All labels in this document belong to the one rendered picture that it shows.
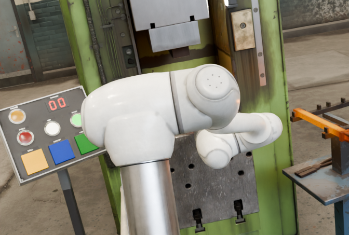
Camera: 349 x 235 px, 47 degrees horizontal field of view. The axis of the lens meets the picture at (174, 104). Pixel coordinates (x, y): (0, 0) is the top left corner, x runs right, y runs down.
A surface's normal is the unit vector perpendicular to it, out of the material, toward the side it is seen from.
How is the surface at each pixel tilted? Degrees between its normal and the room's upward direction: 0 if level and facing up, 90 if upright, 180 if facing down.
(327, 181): 0
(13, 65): 90
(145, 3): 90
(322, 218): 0
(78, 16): 90
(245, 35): 90
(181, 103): 74
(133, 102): 60
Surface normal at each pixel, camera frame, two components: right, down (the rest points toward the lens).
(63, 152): 0.37, -0.31
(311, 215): -0.17, -0.94
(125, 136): -0.16, -0.02
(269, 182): 0.12, 0.29
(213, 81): 0.08, -0.31
